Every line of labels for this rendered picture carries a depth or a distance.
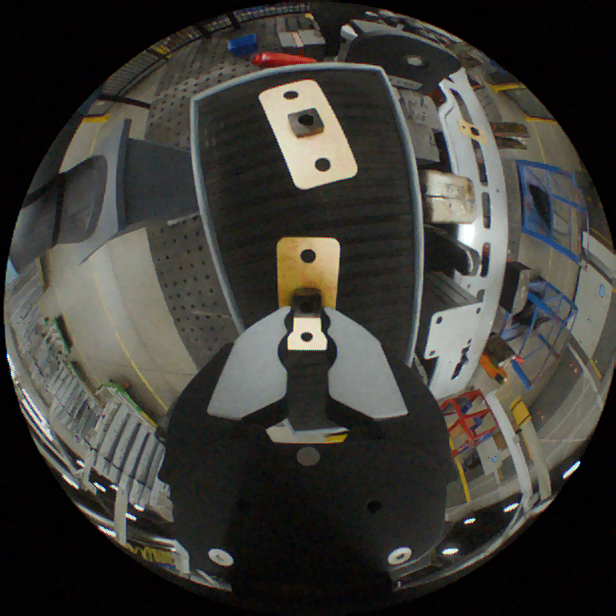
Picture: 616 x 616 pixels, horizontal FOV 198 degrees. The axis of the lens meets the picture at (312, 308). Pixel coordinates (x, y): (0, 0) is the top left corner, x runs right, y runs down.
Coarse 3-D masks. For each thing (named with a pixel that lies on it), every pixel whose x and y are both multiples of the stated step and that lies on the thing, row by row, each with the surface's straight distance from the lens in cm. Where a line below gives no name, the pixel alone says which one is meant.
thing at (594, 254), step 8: (584, 232) 820; (584, 240) 816; (592, 240) 814; (584, 248) 840; (592, 248) 810; (600, 248) 811; (592, 256) 883; (600, 256) 807; (608, 256) 811; (600, 264) 910; (608, 264) 807; (608, 272) 917
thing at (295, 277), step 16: (288, 240) 13; (304, 240) 13; (320, 240) 13; (288, 256) 13; (320, 256) 13; (336, 256) 13; (288, 272) 13; (304, 272) 13; (320, 272) 13; (336, 272) 13; (288, 288) 13; (304, 288) 13; (320, 288) 13; (336, 288) 14; (288, 304) 14; (304, 304) 14; (320, 304) 13; (304, 320) 15; (320, 336) 15
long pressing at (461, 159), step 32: (448, 96) 48; (448, 128) 42; (480, 128) 51; (448, 160) 39; (480, 192) 43; (480, 224) 43; (480, 256) 44; (480, 288) 47; (480, 320) 53; (480, 352) 63; (448, 384) 64
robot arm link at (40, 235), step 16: (48, 192) 32; (32, 208) 30; (48, 208) 33; (16, 224) 31; (32, 224) 32; (48, 224) 33; (16, 240) 32; (32, 240) 33; (48, 240) 34; (16, 256) 33; (32, 256) 35; (16, 272) 34
